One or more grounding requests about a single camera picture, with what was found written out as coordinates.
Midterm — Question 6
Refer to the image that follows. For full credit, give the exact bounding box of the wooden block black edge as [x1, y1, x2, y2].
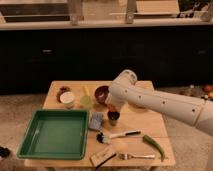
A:
[90, 146, 116, 168]

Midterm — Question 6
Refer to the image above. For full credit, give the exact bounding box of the black object on floor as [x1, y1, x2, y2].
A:
[0, 146, 10, 158]

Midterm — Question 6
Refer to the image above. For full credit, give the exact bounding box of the dark red bowl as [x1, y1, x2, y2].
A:
[94, 85, 109, 105]

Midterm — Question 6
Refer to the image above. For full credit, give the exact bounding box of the silver fork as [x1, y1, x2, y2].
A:
[118, 153, 155, 160]

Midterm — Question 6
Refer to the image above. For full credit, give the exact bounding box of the green plastic tray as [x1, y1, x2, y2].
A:
[17, 109, 89, 160]

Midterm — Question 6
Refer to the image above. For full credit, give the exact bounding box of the blue sponge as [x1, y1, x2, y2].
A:
[89, 112, 103, 131]

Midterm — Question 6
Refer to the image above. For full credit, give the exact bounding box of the white round cup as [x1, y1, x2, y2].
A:
[60, 92, 75, 108]

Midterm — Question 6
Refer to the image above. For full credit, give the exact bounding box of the dark red small object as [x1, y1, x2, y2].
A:
[56, 86, 71, 103]

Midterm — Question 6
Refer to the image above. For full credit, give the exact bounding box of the orange bowl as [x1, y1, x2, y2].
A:
[129, 102, 146, 109]

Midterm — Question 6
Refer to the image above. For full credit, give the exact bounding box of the small metal cup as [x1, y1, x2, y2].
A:
[107, 111, 120, 126]

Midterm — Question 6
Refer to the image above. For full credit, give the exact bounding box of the green chili pepper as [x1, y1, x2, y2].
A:
[142, 135, 166, 162]

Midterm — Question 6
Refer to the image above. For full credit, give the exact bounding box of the dark cabinet counter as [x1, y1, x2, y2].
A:
[0, 22, 213, 94]

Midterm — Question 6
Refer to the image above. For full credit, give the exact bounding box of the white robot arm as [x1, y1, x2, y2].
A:
[106, 69, 213, 137]

